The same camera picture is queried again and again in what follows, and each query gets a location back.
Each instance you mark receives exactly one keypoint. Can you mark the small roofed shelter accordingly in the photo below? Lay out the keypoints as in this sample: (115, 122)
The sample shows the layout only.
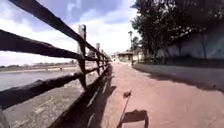
(125, 56)

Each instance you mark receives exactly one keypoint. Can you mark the street lamp pole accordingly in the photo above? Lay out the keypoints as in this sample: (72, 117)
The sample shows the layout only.
(131, 46)

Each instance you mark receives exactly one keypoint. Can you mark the red paved path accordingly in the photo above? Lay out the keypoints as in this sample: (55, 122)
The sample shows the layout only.
(160, 96)

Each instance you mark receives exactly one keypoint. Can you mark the row of trees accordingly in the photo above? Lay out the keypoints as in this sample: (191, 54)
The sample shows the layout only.
(163, 26)

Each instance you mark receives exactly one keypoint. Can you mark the distant shore with buildings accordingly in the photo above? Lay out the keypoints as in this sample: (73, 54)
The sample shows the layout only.
(36, 66)

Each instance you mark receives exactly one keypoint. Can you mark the grey stone embankment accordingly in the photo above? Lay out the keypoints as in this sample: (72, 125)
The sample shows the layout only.
(43, 106)

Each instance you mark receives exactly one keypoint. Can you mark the grey pavement strip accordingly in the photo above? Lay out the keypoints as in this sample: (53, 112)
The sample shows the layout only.
(193, 75)

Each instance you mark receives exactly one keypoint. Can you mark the grey water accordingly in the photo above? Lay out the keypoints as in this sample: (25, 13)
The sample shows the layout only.
(23, 79)

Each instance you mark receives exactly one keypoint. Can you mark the dark wooden rail fence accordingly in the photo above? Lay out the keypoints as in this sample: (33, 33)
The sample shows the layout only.
(82, 56)

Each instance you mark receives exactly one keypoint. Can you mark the long grey concrete wall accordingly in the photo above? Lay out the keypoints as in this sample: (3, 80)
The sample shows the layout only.
(200, 46)

